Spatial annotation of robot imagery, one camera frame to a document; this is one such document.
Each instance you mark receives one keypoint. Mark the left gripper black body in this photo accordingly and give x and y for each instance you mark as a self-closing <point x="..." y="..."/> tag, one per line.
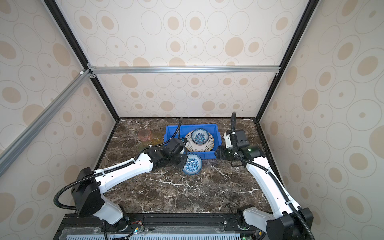
<point x="177" y="160"/>

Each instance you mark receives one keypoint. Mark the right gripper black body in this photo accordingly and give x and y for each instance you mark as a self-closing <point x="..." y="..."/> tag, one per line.
<point x="227" y="154"/>

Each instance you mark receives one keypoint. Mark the dotted yellow rim plate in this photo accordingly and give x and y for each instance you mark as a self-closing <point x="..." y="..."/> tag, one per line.
<point x="193" y="147"/>

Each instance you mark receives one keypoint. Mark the yellow transparent cup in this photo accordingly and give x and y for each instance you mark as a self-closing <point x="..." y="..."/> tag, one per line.
<point x="156" y="138"/>

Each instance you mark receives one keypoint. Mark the blue floral ceramic bowl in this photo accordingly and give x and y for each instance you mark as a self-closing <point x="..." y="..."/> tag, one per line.
<point x="200" y="136"/>

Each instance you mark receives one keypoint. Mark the pink transparent cup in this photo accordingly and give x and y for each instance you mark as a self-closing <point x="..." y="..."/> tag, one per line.
<point x="145" y="135"/>

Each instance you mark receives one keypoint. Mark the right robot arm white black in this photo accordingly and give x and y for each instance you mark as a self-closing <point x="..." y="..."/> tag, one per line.
<point x="288" y="220"/>

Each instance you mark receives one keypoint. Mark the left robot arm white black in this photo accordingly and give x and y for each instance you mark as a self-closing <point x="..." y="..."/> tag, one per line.
<point x="86" y="194"/>

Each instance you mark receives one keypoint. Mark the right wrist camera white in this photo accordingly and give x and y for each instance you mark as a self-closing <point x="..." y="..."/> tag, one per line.
<point x="228" y="141"/>

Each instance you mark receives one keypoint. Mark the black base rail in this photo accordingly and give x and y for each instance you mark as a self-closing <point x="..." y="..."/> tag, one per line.
<point x="144" y="226"/>

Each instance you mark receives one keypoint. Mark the horizontal aluminium frame bar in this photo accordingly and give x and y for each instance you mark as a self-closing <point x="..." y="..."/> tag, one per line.
<point x="185" y="70"/>

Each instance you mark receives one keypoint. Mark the left diagonal aluminium frame bar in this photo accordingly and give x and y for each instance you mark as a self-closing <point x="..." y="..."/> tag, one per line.
<point x="25" y="138"/>

